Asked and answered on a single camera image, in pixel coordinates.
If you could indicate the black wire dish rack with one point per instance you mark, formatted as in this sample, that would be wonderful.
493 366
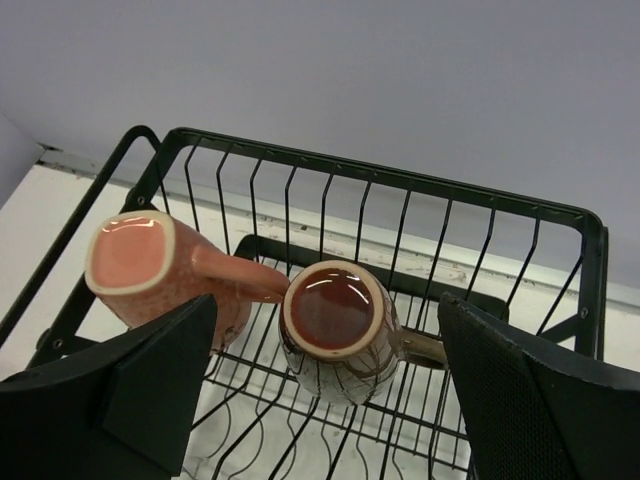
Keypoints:
537 264

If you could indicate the brown ceramic mug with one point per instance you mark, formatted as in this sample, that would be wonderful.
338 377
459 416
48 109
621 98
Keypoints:
341 334

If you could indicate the pink ceramic mug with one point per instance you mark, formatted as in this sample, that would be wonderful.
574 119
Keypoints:
143 264

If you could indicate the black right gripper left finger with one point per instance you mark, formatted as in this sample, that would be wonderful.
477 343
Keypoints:
122 409

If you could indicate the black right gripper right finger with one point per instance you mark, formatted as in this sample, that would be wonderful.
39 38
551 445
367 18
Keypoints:
536 410

